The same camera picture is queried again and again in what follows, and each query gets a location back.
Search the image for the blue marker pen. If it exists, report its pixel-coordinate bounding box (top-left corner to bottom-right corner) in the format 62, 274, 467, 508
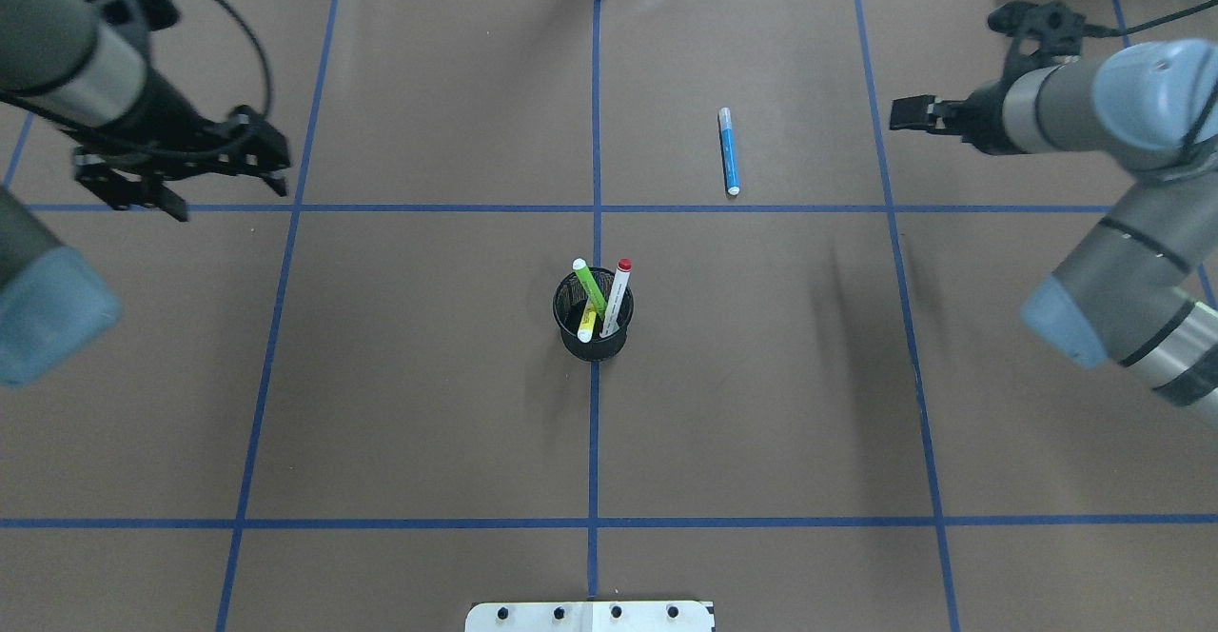
717, 107, 742, 198

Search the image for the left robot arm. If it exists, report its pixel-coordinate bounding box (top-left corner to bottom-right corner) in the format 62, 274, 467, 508
1, 0, 292, 388

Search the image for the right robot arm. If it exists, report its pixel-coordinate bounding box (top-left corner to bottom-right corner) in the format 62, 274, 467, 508
889, 38, 1217, 425

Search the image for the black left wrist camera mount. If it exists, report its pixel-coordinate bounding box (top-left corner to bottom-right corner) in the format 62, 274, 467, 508
84, 0, 180, 33

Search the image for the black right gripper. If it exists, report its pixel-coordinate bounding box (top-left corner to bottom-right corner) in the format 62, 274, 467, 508
889, 82, 1024, 156

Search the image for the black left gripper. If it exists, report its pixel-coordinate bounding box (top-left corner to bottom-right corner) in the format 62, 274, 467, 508
72, 80, 291, 223

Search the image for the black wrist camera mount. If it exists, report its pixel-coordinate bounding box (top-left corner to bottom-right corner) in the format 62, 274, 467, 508
987, 0, 1097, 77
84, 0, 180, 33

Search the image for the black mesh pen cup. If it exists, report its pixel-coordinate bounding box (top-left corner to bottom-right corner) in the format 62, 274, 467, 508
552, 270, 635, 363

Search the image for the brown paper table cover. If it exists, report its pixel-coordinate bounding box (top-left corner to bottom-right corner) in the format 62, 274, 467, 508
2, 0, 1216, 631

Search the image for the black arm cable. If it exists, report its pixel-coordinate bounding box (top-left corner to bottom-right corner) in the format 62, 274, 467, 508
1085, 0, 1218, 43
143, 0, 276, 152

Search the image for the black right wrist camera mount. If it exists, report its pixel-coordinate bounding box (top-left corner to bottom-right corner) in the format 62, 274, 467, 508
987, 0, 1097, 77

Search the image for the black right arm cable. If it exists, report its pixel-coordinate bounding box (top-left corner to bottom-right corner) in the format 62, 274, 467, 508
1085, 0, 1218, 43

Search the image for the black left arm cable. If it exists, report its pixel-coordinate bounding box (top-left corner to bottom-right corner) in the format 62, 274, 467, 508
143, 0, 276, 152

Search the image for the yellow highlighter pen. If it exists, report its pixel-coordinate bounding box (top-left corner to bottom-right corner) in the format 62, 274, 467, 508
576, 301, 599, 343

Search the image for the green highlighter pen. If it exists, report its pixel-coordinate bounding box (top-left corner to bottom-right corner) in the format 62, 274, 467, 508
572, 258, 608, 319

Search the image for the red white marker pen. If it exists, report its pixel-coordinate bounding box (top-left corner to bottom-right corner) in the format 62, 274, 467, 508
599, 258, 635, 339

